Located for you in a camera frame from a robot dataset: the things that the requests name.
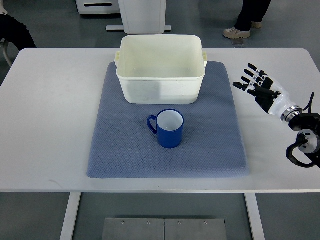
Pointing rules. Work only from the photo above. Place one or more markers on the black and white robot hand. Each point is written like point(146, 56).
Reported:
point(268, 94)

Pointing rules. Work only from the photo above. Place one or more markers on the blue enamel mug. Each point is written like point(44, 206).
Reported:
point(168, 126)

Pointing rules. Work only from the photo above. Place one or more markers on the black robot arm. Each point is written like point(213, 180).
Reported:
point(307, 124)

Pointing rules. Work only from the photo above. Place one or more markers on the white plastic box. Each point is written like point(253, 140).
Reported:
point(161, 69)

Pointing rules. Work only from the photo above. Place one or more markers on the grey floor socket plate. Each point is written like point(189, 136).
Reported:
point(239, 42)

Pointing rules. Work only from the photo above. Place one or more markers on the blue textured mat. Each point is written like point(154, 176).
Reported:
point(212, 147)

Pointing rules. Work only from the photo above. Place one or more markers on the person in dark trousers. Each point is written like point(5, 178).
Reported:
point(251, 16)

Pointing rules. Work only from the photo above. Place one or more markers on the right white table leg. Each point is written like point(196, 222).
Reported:
point(254, 217)

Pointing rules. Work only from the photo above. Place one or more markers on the white table leg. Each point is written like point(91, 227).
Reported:
point(254, 217)
point(70, 217)

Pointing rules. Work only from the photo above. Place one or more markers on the white appliance with slot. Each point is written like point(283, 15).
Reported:
point(97, 7)

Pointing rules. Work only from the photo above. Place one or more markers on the grey metal floor plate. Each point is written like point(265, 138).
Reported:
point(164, 229)

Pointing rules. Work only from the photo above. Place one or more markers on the left white table leg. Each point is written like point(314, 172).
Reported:
point(70, 217)

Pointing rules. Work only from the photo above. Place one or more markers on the black fabric seat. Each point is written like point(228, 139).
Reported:
point(15, 32)

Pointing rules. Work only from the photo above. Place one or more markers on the white pedestal stand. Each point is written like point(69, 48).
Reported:
point(142, 17)

